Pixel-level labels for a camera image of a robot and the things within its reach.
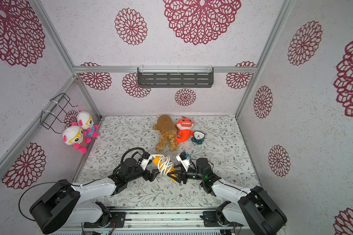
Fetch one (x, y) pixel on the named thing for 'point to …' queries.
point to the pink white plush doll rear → (85, 121)
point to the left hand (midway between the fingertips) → (156, 166)
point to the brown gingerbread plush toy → (168, 133)
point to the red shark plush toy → (184, 125)
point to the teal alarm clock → (198, 137)
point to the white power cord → (164, 166)
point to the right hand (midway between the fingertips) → (169, 171)
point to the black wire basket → (63, 106)
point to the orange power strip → (156, 160)
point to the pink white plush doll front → (74, 135)
